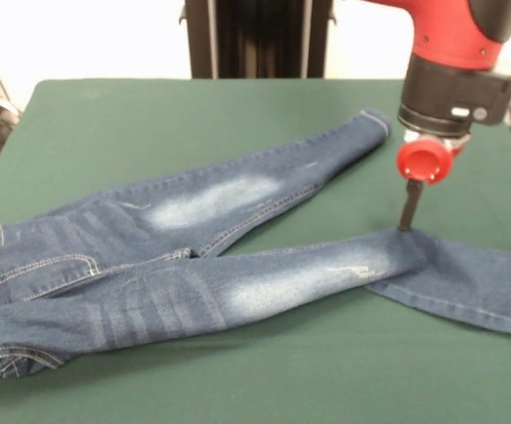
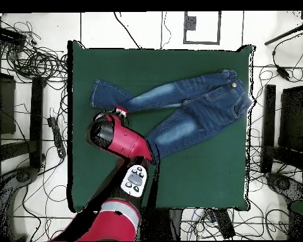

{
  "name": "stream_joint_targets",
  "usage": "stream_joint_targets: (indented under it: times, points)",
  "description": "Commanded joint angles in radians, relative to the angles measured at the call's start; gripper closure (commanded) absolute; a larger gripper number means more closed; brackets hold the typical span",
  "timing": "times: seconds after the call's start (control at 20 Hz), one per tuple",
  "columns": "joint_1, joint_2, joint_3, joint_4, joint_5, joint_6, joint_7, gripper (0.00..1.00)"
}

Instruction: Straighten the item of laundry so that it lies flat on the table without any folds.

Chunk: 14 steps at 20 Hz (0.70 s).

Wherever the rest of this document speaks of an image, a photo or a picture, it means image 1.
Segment dark green table cloth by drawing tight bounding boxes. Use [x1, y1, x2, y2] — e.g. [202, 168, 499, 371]
[0, 77, 511, 424]

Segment blue denim jeans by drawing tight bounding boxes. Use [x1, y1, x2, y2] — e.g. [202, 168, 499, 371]
[0, 107, 511, 380]

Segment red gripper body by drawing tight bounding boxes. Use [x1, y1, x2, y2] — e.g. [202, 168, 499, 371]
[395, 130, 473, 187]

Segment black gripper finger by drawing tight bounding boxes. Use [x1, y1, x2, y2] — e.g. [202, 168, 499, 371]
[398, 178, 424, 231]

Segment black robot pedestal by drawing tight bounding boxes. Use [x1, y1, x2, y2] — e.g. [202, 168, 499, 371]
[177, 0, 336, 80]

